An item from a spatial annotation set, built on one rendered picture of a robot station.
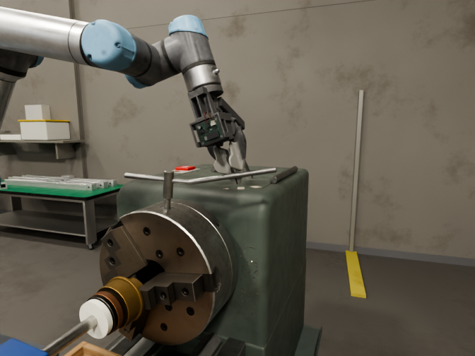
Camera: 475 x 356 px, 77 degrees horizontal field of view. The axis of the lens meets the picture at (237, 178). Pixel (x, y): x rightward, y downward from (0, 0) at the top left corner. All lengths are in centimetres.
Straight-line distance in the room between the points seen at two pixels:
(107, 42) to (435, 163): 345
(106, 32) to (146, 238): 41
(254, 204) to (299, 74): 297
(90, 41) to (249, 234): 51
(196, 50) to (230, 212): 38
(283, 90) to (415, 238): 220
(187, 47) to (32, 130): 432
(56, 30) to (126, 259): 45
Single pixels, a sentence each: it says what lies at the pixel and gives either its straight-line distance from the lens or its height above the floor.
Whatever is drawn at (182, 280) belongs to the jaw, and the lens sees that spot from 64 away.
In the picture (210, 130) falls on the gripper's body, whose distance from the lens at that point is 61.
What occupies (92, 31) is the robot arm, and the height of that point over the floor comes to 157.
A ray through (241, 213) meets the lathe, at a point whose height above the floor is 121.
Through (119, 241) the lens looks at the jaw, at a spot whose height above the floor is 117.
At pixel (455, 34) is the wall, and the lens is 382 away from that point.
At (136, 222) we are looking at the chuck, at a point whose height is 121.
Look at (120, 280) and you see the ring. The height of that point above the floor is 112.
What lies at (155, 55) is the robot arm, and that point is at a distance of 67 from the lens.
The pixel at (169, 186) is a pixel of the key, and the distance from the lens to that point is 67.
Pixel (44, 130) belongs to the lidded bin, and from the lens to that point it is 473.
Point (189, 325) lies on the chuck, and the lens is 72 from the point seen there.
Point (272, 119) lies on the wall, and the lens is 360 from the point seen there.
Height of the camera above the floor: 141
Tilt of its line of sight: 9 degrees down
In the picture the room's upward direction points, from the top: straight up
